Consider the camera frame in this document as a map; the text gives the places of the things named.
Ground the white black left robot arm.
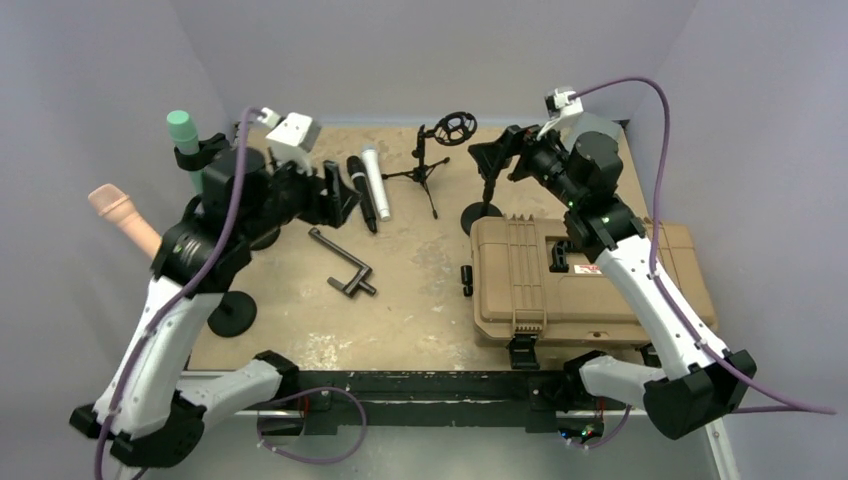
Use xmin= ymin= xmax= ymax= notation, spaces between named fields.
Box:
xmin=70 ymin=148 xmax=358 ymax=469

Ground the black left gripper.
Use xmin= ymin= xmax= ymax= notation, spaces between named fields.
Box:
xmin=240 ymin=149 xmax=359 ymax=244

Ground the black tripod shock mount stand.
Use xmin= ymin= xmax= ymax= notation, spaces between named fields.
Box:
xmin=380 ymin=110 xmax=478 ymax=221

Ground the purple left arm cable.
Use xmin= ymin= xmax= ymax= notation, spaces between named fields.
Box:
xmin=92 ymin=107 xmax=368 ymax=480

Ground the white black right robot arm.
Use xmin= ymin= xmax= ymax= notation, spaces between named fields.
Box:
xmin=468 ymin=125 xmax=757 ymax=440

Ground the black clip stand green mic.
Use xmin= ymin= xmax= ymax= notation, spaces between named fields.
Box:
xmin=174 ymin=133 xmax=280 ymax=250

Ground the green microphone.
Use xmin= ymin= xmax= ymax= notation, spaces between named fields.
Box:
xmin=166 ymin=110 xmax=200 ymax=156

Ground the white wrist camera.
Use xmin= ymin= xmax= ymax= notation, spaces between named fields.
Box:
xmin=536 ymin=86 xmax=584 ymax=140
xmin=257 ymin=107 xmax=322 ymax=176

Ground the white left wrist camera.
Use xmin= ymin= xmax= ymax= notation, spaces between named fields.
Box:
xmin=257 ymin=107 xmax=322 ymax=176

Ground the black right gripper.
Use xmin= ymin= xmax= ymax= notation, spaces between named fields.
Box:
xmin=469 ymin=116 xmax=585 ymax=209

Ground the black round base clip stand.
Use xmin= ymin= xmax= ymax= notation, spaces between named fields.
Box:
xmin=460 ymin=176 xmax=503 ymax=235

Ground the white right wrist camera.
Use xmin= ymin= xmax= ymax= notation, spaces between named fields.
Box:
xmin=536 ymin=86 xmax=584 ymax=140

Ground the black shock mount round stand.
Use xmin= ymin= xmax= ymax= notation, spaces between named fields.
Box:
xmin=207 ymin=291 xmax=258 ymax=338

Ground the black microphone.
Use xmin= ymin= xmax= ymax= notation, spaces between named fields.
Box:
xmin=346 ymin=155 xmax=378 ymax=234

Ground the pink microphone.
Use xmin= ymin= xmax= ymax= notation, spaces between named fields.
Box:
xmin=87 ymin=183 xmax=162 ymax=259

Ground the black metal clamp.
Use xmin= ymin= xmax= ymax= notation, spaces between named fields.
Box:
xmin=307 ymin=227 xmax=378 ymax=299

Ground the tan hard plastic case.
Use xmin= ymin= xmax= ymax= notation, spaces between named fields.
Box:
xmin=461 ymin=216 xmax=687 ymax=371

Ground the white microphone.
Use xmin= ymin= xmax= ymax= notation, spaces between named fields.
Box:
xmin=361 ymin=145 xmax=392 ymax=221

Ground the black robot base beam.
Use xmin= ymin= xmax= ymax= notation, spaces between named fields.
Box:
xmin=235 ymin=367 xmax=631 ymax=439

